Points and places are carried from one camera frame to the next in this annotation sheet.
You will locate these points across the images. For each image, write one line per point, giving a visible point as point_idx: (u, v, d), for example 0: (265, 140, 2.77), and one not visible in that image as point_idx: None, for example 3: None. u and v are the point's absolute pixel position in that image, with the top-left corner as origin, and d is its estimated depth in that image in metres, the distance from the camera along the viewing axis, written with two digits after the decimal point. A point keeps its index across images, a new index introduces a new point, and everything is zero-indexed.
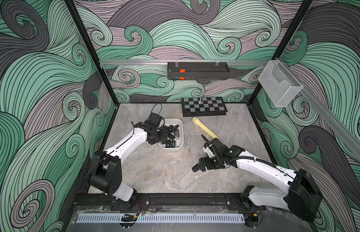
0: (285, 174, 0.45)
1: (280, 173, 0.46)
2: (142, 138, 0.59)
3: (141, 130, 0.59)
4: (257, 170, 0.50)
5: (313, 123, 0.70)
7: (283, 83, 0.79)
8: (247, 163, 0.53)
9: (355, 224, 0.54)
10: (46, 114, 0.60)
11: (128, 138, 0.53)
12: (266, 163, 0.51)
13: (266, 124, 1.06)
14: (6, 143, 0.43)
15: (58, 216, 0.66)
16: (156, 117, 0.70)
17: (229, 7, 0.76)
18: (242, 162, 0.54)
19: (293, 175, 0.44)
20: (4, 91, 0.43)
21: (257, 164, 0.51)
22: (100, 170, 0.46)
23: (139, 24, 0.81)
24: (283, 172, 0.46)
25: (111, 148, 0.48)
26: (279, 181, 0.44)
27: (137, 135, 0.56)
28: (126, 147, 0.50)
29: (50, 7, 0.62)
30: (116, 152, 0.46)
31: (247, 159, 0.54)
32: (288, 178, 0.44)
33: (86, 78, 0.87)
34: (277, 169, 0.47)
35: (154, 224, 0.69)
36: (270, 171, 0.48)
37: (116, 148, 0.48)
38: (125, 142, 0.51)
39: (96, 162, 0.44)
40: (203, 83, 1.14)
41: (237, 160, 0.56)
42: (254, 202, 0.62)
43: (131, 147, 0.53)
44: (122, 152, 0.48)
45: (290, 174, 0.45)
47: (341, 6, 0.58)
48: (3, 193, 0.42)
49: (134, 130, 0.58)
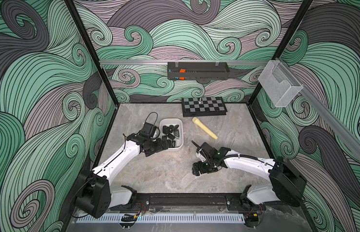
0: (265, 164, 0.48)
1: (261, 164, 0.49)
2: (134, 152, 0.55)
3: (132, 143, 0.56)
4: (244, 166, 0.53)
5: (313, 123, 0.70)
7: (283, 83, 0.79)
8: (232, 160, 0.56)
9: (355, 224, 0.54)
10: (46, 114, 0.60)
11: (119, 155, 0.50)
12: (248, 158, 0.53)
13: (266, 124, 1.06)
14: (6, 143, 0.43)
15: (58, 216, 0.66)
16: (150, 128, 0.67)
17: (229, 7, 0.76)
18: (229, 160, 0.57)
19: (273, 163, 0.47)
20: (4, 91, 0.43)
21: (241, 160, 0.54)
22: (87, 191, 0.43)
23: (139, 24, 0.81)
24: (263, 162, 0.49)
25: (99, 167, 0.44)
26: (262, 170, 0.47)
27: (128, 149, 0.53)
28: (115, 165, 0.47)
29: (50, 7, 0.62)
30: (104, 171, 0.43)
31: (232, 157, 0.57)
32: (268, 166, 0.47)
33: (86, 78, 0.87)
34: (259, 160, 0.50)
35: (154, 224, 0.69)
36: (253, 164, 0.50)
37: (104, 166, 0.45)
38: (114, 159, 0.48)
39: (82, 184, 0.41)
40: (203, 83, 1.14)
41: (225, 160, 0.58)
42: (253, 200, 0.61)
43: (121, 164, 0.49)
44: (111, 170, 0.44)
45: (270, 163, 0.47)
47: (341, 6, 0.58)
48: (3, 193, 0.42)
49: (125, 144, 0.54)
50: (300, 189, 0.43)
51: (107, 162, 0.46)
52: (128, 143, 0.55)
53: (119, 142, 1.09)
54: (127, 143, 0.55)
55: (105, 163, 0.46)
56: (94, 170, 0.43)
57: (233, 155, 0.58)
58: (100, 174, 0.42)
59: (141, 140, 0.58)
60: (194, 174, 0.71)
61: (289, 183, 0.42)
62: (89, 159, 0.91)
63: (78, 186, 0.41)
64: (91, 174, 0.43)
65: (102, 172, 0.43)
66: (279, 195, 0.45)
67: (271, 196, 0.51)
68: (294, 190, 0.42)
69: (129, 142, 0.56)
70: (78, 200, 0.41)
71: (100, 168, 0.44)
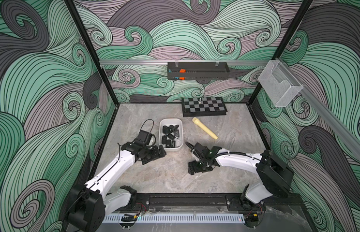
0: (253, 158, 0.49)
1: (249, 159, 0.50)
2: (129, 162, 0.54)
3: (127, 153, 0.55)
4: (234, 162, 0.54)
5: (313, 123, 0.70)
7: (283, 83, 0.79)
8: (223, 158, 0.58)
9: (355, 224, 0.54)
10: (46, 114, 0.60)
11: (113, 166, 0.49)
12: (237, 153, 0.56)
13: (266, 124, 1.06)
14: (6, 143, 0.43)
15: (58, 216, 0.66)
16: (146, 136, 0.66)
17: (229, 7, 0.76)
18: (219, 158, 0.59)
19: (260, 157, 0.49)
20: (4, 91, 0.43)
21: (232, 157, 0.55)
22: (80, 206, 0.42)
23: (139, 24, 0.81)
24: (251, 157, 0.50)
25: (92, 181, 0.43)
26: (250, 165, 0.48)
27: (123, 160, 0.52)
28: (109, 177, 0.45)
29: (50, 7, 0.62)
30: (97, 185, 0.42)
31: (223, 154, 0.59)
32: (256, 160, 0.48)
33: (86, 78, 0.87)
34: (247, 155, 0.52)
35: (154, 224, 0.69)
36: (241, 160, 0.52)
37: (97, 180, 0.44)
38: (108, 171, 0.47)
39: (74, 199, 0.39)
40: (203, 83, 1.14)
41: (217, 159, 0.60)
42: (253, 200, 0.61)
43: (115, 176, 0.48)
44: (105, 183, 0.44)
45: (257, 157, 0.49)
47: (342, 6, 0.58)
48: (3, 193, 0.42)
49: (119, 155, 0.53)
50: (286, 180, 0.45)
51: (100, 175, 0.45)
52: (123, 153, 0.54)
53: (119, 142, 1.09)
54: (122, 153, 0.54)
55: (97, 176, 0.45)
56: (86, 185, 0.42)
57: (223, 152, 0.60)
58: (94, 189, 0.41)
59: (137, 149, 0.57)
60: (191, 173, 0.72)
61: (274, 175, 0.44)
62: (89, 159, 0.91)
63: (70, 202, 0.40)
64: (83, 189, 0.41)
65: (96, 186, 0.42)
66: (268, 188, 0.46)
67: (266, 192, 0.51)
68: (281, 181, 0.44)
69: (124, 152, 0.55)
70: (70, 216, 0.40)
71: (93, 182, 0.43)
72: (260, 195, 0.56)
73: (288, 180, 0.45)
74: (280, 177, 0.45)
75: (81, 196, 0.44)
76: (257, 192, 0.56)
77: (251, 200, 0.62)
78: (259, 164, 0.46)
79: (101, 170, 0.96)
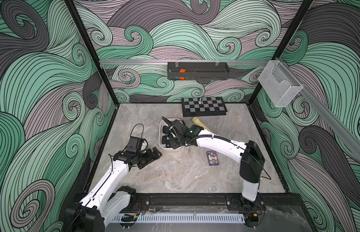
0: (238, 147, 0.49)
1: (233, 146, 0.50)
2: (124, 172, 0.54)
3: (120, 163, 0.54)
4: (215, 147, 0.54)
5: (313, 123, 0.70)
7: (283, 83, 0.79)
8: (206, 141, 0.55)
9: (355, 224, 0.54)
10: (46, 115, 0.60)
11: (107, 179, 0.48)
12: (221, 139, 0.53)
13: (266, 124, 1.06)
14: (6, 143, 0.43)
15: (57, 216, 0.66)
16: (137, 142, 0.65)
17: (229, 7, 0.76)
18: (202, 140, 0.56)
19: (244, 146, 0.49)
20: (4, 91, 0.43)
21: (215, 140, 0.54)
22: (76, 226, 0.41)
23: (139, 24, 0.81)
24: (236, 145, 0.50)
25: (87, 197, 0.42)
26: (233, 153, 0.49)
27: (117, 170, 0.51)
28: (105, 191, 0.45)
29: (50, 8, 0.62)
30: (94, 201, 0.41)
31: (207, 137, 0.56)
32: (241, 150, 0.48)
33: (86, 78, 0.87)
34: (232, 143, 0.51)
35: (154, 225, 0.69)
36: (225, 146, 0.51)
37: (93, 195, 0.43)
38: (103, 184, 0.46)
39: (70, 221, 0.38)
40: (203, 83, 1.14)
41: (198, 140, 0.57)
42: (251, 198, 0.61)
43: (111, 189, 0.48)
44: (101, 198, 0.43)
45: (242, 146, 0.49)
47: (342, 6, 0.58)
48: (3, 193, 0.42)
49: (112, 166, 0.53)
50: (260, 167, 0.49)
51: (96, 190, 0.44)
52: (115, 163, 0.54)
53: (118, 142, 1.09)
54: (115, 163, 0.54)
55: (93, 192, 0.44)
56: (82, 203, 0.41)
57: (207, 135, 0.56)
58: (89, 206, 0.40)
59: (129, 156, 0.57)
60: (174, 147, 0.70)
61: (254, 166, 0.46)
62: (89, 159, 0.91)
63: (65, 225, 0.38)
64: (79, 208, 0.40)
65: (92, 203, 0.41)
66: (243, 175, 0.50)
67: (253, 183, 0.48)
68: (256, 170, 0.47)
69: (116, 162, 0.54)
70: None
71: (89, 198, 0.42)
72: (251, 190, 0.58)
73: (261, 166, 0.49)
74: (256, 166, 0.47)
75: (77, 215, 0.43)
76: (247, 187, 0.58)
77: (250, 198, 0.62)
78: (243, 154, 0.47)
79: (101, 170, 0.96)
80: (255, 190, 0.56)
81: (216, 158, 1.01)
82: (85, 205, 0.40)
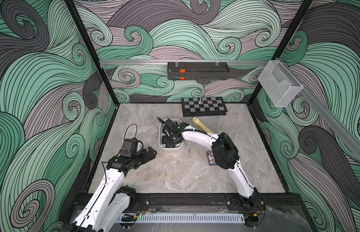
0: (211, 137, 0.60)
1: (208, 137, 0.60)
2: (119, 180, 0.52)
3: (113, 171, 0.51)
4: (195, 138, 0.64)
5: (313, 123, 0.70)
7: (283, 84, 0.79)
8: (190, 134, 0.66)
9: (355, 224, 0.54)
10: (46, 114, 0.60)
11: (101, 192, 0.46)
12: (200, 132, 0.64)
13: (266, 124, 1.06)
14: (6, 143, 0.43)
15: (57, 216, 0.66)
16: (131, 145, 0.62)
17: (229, 7, 0.76)
18: (185, 134, 0.67)
19: (217, 136, 0.59)
20: (4, 91, 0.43)
21: (194, 134, 0.65)
22: None
23: (139, 24, 0.81)
24: (210, 136, 0.60)
25: (82, 216, 0.40)
26: (207, 142, 0.59)
27: (111, 181, 0.49)
28: (99, 206, 0.43)
29: (50, 8, 0.62)
30: (88, 220, 0.40)
31: (189, 131, 0.67)
32: (213, 139, 0.58)
33: (86, 78, 0.87)
34: (207, 135, 0.62)
35: (154, 224, 0.69)
36: (202, 137, 0.62)
37: (87, 212, 0.41)
38: (97, 198, 0.44)
39: None
40: (203, 83, 1.14)
41: (182, 133, 0.68)
42: (247, 193, 0.63)
43: (107, 201, 0.46)
44: (96, 215, 0.41)
45: (214, 137, 0.59)
47: (341, 6, 0.58)
48: (3, 193, 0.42)
49: (105, 175, 0.50)
50: (233, 156, 0.58)
51: (90, 206, 0.42)
52: (109, 172, 0.51)
53: (118, 142, 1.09)
54: (108, 172, 0.51)
55: (87, 208, 0.42)
56: (76, 223, 0.39)
57: (189, 129, 0.68)
58: (84, 225, 0.39)
59: (124, 163, 0.54)
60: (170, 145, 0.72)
61: (223, 152, 0.55)
62: (89, 159, 0.91)
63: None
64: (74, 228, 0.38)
65: (86, 222, 0.39)
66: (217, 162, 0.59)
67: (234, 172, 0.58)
68: (227, 157, 0.56)
69: (110, 171, 0.51)
70: None
71: (83, 217, 0.40)
72: (240, 183, 0.61)
73: (233, 155, 0.58)
74: (227, 154, 0.58)
75: None
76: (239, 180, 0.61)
77: (247, 195, 0.63)
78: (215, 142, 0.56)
79: (101, 169, 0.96)
80: (244, 180, 0.61)
81: None
82: (81, 224, 0.39)
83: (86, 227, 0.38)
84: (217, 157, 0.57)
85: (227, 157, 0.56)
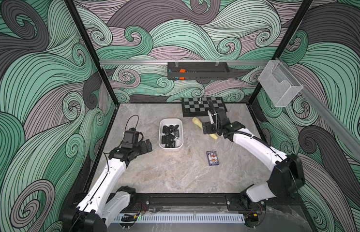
0: (276, 154, 0.46)
1: (271, 152, 0.47)
2: (121, 170, 0.52)
3: (116, 161, 0.52)
4: (251, 147, 0.52)
5: (313, 123, 0.70)
7: (283, 84, 0.79)
8: (244, 138, 0.54)
9: (355, 224, 0.54)
10: (46, 114, 0.60)
11: (104, 180, 0.46)
12: (260, 141, 0.52)
13: (266, 124, 1.06)
14: (6, 143, 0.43)
15: (57, 216, 0.66)
16: (132, 136, 0.62)
17: (229, 7, 0.76)
18: (239, 136, 0.56)
19: (284, 156, 0.45)
20: (4, 91, 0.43)
21: (253, 141, 0.52)
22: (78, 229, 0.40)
23: (139, 24, 0.81)
24: (274, 152, 0.47)
25: (84, 202, 0.41)
26: (268, 159, 0.46)
27: (113, 169, 0.49)
28: (102, 192, 0.43)
29: (50, 8, 0.62)
30: (91, 205, 0.40)
31: (246, 135, 0.55)
32: (277, 157, 0.45)
33: (86, 78, 0.87)
34: (270, 149, 0.48)
35: (154, 224, 0.69)
36: (262, 149, 0.49)
37: (90, 198, 0.42)
38: (100, 185, 0.45)
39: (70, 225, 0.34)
40: (203, 83, 1.14)
41: (234, 134, 0.57)
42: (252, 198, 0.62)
43: (110, 189, 0.47)
44: (99, 200, 0.42)
45: (280, 155, 0.46)
47: (341, 6, 0.58)
48: (3, 193, 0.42)
49: (108, 165, 0.50)
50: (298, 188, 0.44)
51: (92, 193, 0.43)
52: (111, 162, 0.51)
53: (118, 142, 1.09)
54: (110, 162, 0.51)
55: (89, 195, 0.42)
56: (79, 208, 0.39)
57: (246, 133, 0.56)
58: (87, 210, 0.39)
59: (126, 153, 0.55)
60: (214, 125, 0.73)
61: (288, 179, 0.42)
62: (89, 159, 0.91)
63: (65, 227, 0.37)
64: (77, 212, 0.39)
65: (90, 207, 0.40)
66: (271, 186, 0.47)
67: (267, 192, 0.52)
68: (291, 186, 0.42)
69: (112, 160, 0.52)
70: None
71: (86, 203, 0.40)
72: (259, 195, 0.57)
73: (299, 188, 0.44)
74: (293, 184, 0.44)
75: (77, 219, 0.42)
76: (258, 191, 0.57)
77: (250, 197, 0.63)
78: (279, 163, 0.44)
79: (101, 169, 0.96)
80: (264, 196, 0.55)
81: (216, 158, 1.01)
82: (83, 209, 0.39)
83: (89, 212, 0.39)
84: (275, 181, 0.44)
85: (292, 187, 0.43)
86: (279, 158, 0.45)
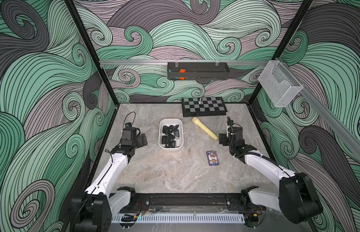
0: (284, 172, 0.47)
1: (279, 170, 0.48)
2: (123, 163, 0.55)
3: (119, 154, 0.56)
4: (261, 166, 0.54)
5: (313, 123, 0.70)
7: (283, 84, 0.79)
8: (253, 158, 0.57)
9: (355, 224, 0.54)
10: (46, 114, 0.60)
11: (109, 169, 0.49)
12: (268, 160, 0.54)
13: (266, 124, 1.06)
14: (6, 143, 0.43)
15: (57, 216, 0.66)
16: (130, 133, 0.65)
17: (229, 8, 0.76)
18: (249, 156, 0.59)
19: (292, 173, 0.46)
20: (4, 91, 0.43)
21: (262, 160, 0.54)
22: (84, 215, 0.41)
23: (139, 24, 0.81)
24: (282, 169, 0.48)
25: (92, 186, 0.43)
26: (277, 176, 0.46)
27: (117, 161, 0.53)
28: (108, 179, 0.46)
29: (50, 7, 0.62)
30: (99, 188, 0.42)
31: (255, 155, 0.58)
32: (285, 174, 0.46)
33: (86, 78, 0.87)
34: (278, 166, 0.50)
35: (154, 224, 0.69)
36: (270, 167, 0.50)
37: (97, 183, 0.44)
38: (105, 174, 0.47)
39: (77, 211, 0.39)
40: (203, 83, 1.14)
41: (246, 155, 0.60)
42: (252, 199, 0.62)
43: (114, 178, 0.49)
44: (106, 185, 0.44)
45: (288, 172, 0.46)
47: (341, 6, 0.58)
48: (3, 193, 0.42)
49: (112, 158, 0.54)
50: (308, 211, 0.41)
51: (98, 179, 0.45)
52: (114, 156, 0.55)
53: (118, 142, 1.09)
54: (113, 156, 0.55)
55: (96, 181, 0.45)
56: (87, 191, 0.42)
57: (255, 153, 0.59)
58: (96, 192, 0.41)
59: (127, 150, 0.58)
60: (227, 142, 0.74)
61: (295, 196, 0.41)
62: (89, 159, 0.91)
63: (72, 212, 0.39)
64: (85, 196, 0.41)
65: (98, 189, 0.42)
66: (284, 207, 0.44)
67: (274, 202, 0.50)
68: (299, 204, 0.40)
69: (115, 154, 0.56)
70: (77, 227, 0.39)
71: (94, 187, 0.43)
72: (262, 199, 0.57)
73: (310, 210, 0.41)
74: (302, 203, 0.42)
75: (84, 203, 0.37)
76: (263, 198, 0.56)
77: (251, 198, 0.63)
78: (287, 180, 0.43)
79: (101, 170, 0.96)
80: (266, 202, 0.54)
81: (216, 158, 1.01)
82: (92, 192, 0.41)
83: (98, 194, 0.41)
84: (285, 200, 0.43)
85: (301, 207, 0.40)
86: (288, 176, 0.45)
